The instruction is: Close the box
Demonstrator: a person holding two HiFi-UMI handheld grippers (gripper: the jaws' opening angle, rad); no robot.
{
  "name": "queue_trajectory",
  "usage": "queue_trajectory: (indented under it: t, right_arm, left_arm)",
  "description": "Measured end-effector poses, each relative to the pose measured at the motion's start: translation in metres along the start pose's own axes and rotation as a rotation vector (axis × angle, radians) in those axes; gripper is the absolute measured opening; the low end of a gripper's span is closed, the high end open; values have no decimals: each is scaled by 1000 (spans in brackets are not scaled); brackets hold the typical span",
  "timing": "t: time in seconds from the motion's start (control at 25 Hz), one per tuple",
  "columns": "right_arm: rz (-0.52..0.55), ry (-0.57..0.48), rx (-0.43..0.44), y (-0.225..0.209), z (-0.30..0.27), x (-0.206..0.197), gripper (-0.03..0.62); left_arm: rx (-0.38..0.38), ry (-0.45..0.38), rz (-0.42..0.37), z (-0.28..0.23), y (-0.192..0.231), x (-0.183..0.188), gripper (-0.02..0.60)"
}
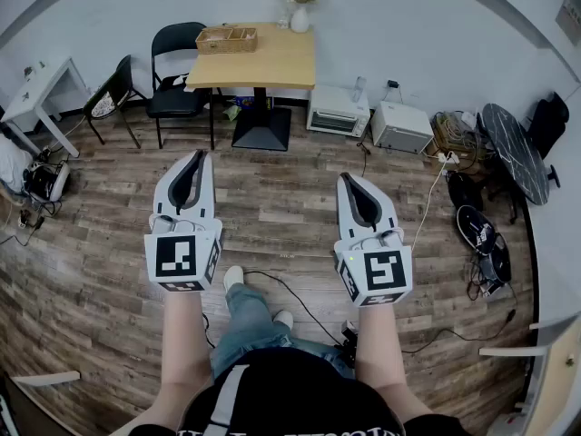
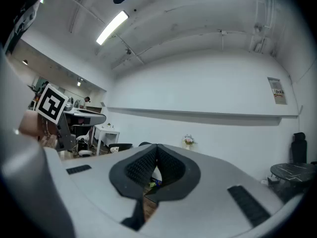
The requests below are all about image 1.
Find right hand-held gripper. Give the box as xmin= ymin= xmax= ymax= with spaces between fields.
xmin=334 ymin=173 xmax=415 ymax=309

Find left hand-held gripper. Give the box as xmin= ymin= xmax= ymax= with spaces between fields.
xmin=143 ymin=149 xmax=224 ymax=293

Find wicker basket organiser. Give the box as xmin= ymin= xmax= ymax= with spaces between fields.
xmin=194 ymin=25 xmax=260 ymax=55

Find person's left forearm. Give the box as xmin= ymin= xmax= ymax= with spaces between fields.
xmin=108 ymin=288 xmax=214 ymax=436

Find person's right forearm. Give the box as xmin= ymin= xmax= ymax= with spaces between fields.
xmin=353 ymin=303 xmax=460 ymax=426

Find white box appliance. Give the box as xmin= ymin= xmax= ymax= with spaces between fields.
xmin=369 ymin=100 xmax=436 ymax=155

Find person's left white shoe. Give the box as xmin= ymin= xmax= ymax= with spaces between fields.
xmin=222 ymin=265 xmax=246 ymax=297

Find black folding chair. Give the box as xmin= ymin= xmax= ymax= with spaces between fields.
xmin=145 ymin=21 xmax=224 ymax=151

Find white toaster oven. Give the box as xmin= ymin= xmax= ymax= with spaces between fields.
xmin=305 ymin=84 xmax=372 ymax=139

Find chair with patterned cushion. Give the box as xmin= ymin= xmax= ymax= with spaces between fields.
xmin=82 ymin=54 xmax=152 ymax=151

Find black hip-mounted device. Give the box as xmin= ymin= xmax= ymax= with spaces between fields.
xmin=340 ymin=319 xmax=360 ymax=363

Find white floor device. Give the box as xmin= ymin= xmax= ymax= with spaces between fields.
xmin=24 ymin=160 xmax=72 ymax=203

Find person's blue jeans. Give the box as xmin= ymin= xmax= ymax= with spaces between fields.
xmin=210 ymin=281 xmax=356 ymax=382

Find black marble round table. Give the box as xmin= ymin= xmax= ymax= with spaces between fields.
xmin=480 ymin=102 xmax=552 ymax=207

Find white cloth bundle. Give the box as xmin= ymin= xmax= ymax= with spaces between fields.
xmin=0 ymin=134 xmax=34 ymax=195

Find white desk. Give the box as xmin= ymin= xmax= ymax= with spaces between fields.
xmin=0 ymin=56 xmax=90 ymax=160

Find person's black shirt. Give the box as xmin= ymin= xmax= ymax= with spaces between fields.
xmin=128 ymin=347 xmax=474 ymax=436

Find white vase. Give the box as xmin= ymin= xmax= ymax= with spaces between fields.
xmin=290 ymin=5 xmax=311 ymax=35

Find black office chair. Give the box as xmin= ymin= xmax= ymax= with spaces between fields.
xmin=527 ymin=90 xmax=571 ymax=161

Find white power cable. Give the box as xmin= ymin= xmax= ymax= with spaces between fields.
xmin=409 ymin=161 xmax=448 ymax=254

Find black floor cable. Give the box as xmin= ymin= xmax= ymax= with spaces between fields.
xmin=244 ymin=270 xmax=347 ymax=350

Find crate of cables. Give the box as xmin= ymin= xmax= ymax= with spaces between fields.
xmin=426 ymin=110 xmax=485 ymax=177

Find light wooden pedestal table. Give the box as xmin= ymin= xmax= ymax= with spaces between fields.
xmin=185 ymin=21 xmax=317 ymax=153

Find grey chest strap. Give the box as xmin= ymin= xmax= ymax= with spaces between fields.
xmin=205 ymin=364 xmax=251 ymax=429

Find white furniture frame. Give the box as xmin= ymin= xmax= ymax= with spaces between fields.
xmin=478 ymin=311 xmax=581 ymax=436

